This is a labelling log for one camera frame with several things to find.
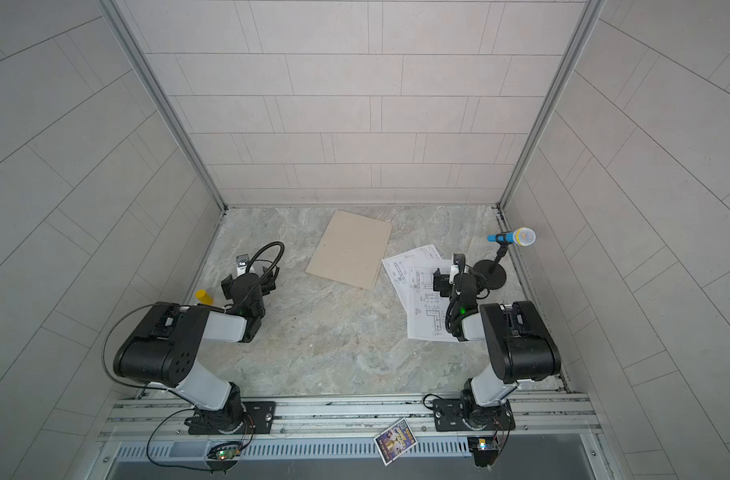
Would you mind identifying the drawing paper sheet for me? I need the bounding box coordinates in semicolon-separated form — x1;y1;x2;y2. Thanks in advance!
381;244;453;313
406;266;484;342

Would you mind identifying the beige paper folder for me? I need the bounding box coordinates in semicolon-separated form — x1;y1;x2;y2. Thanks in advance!
306;210;392;290

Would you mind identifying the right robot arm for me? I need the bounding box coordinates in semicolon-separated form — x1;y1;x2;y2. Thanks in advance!
432;265;561;432

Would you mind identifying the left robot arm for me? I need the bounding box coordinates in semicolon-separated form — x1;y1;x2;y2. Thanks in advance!
113;266;279;435

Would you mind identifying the yellow cylinder block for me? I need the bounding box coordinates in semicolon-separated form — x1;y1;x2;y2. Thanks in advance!
195;289;214;306

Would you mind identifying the blue yellow microphone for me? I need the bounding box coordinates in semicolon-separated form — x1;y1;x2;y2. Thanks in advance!
487;227;536;247

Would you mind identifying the left green circuit board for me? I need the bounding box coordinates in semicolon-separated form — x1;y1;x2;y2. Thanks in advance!
207;441;243;461

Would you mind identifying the right circuit board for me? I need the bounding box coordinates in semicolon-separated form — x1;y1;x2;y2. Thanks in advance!
467;437;502;468

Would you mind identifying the colourful card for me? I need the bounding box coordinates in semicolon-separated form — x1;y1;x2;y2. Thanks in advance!
374;418;418;466

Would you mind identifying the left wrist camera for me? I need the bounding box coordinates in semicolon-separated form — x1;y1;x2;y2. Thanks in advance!
235;254;250;277

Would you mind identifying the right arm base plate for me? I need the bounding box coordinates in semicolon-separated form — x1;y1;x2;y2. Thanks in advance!
429;398;516;432

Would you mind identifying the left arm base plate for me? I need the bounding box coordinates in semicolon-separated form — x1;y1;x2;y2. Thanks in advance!
184;401;277;435

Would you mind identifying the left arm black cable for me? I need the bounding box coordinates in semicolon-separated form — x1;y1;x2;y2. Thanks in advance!
102;302;162;392

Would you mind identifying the aluminium rail frame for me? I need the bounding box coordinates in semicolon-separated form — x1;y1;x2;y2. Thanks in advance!
98;391;601;441

